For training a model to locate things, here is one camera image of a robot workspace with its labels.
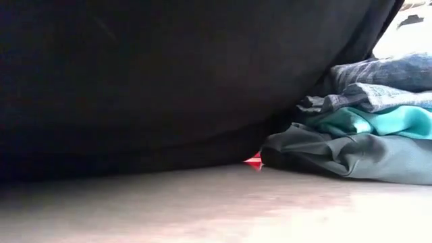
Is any red plastic bin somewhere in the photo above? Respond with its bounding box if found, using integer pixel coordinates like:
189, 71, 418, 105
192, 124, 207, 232
243, 151, 264, 171

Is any grey-teal shirt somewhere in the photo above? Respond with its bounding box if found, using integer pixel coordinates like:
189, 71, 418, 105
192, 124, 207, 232
260, 121, 432, 186

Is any black garment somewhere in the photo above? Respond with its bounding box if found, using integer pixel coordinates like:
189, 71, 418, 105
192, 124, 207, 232
0, 0, 405, 183

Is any turquoise garment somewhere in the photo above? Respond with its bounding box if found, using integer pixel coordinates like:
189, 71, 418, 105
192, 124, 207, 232
302, 105, 432, 140

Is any grey garment with label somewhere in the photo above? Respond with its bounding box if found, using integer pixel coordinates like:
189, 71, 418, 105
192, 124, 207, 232
296, 52, 432, 115

